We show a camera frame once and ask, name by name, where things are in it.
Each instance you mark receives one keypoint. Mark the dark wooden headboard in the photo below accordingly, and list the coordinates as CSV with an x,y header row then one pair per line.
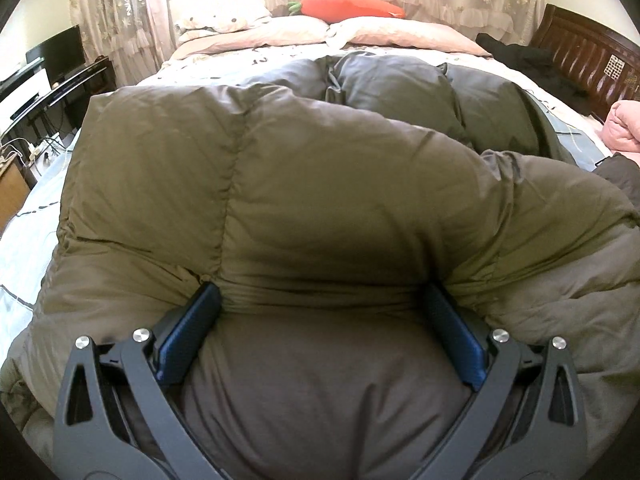
x,y
599,59

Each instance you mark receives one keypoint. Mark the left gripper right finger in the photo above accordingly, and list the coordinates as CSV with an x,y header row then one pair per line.
x,y
525,418

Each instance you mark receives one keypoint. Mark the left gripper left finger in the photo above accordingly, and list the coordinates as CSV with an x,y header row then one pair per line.
x,y
114,419

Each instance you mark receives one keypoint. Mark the orange carrot plush pillow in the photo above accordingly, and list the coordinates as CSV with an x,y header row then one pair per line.
x,y
333,11

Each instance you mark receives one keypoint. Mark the brown down coat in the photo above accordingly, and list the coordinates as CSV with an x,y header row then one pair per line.
x,y
323,199

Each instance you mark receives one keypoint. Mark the pink blanket bundle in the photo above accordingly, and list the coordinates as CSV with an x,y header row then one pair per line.
x,y
620,131

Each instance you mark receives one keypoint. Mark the pink folded quilt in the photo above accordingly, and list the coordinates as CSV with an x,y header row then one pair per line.
x,y
367,30

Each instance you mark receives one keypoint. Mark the black garment on bed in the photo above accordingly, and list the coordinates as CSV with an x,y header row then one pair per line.
x,y
537,65

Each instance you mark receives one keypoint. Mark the white cartoon pillow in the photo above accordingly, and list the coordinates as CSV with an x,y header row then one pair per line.
x,y
222,22

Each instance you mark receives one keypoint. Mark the wooden cabinet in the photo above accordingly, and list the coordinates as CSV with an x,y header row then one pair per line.
x,y
16,182

